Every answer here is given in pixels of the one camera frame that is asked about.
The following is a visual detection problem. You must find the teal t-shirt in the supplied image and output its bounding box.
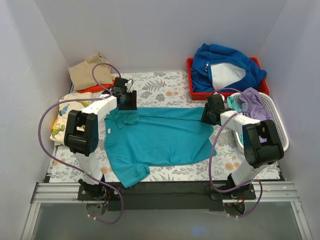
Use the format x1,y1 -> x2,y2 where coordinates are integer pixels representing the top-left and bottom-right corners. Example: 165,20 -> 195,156
104,107 -> 214,188

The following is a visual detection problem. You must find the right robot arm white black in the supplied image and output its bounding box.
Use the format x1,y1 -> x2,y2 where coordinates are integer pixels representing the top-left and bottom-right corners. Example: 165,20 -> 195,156
201,93 -> 284,199

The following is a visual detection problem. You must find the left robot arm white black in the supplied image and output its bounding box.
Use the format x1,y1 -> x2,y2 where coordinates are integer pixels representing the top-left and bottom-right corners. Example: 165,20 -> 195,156
64,77 -> 137,181

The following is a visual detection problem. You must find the mint green t-shirt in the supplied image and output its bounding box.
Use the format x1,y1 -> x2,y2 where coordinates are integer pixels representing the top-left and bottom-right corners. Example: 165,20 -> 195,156
227,96 -> 243,144

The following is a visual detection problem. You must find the orange folded t-shirt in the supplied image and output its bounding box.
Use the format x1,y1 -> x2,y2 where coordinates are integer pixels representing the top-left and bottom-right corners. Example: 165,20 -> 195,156
77,79 -> 115,93

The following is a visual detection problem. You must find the purple t-shirt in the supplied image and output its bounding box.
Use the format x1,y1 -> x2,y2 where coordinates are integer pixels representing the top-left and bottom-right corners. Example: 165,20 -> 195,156
239,87 -> 273,121

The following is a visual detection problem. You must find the blue fleece jacket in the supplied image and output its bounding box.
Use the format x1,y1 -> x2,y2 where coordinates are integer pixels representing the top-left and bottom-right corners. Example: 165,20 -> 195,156
190,43 -> 267,93

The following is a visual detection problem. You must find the beige folded t-shirt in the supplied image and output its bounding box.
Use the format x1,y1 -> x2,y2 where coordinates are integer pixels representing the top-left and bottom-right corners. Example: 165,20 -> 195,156
68,53 -> 113,91

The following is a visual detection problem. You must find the red plastic tray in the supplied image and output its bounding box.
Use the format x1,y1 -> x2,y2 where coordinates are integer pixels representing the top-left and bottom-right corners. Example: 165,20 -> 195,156
186,57 -> 270,101

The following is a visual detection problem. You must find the white plastic laundry basket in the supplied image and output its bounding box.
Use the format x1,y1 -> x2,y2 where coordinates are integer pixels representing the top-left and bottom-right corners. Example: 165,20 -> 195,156
230,92 -> 289,152

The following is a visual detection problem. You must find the dinosaur print folded t-shirt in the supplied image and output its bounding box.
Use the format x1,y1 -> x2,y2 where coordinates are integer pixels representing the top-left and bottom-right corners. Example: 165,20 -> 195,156
49,92 -> 99,147

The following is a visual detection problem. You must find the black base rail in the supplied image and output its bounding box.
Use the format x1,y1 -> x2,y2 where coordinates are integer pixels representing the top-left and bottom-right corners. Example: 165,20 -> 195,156
77,181 -> 256,211

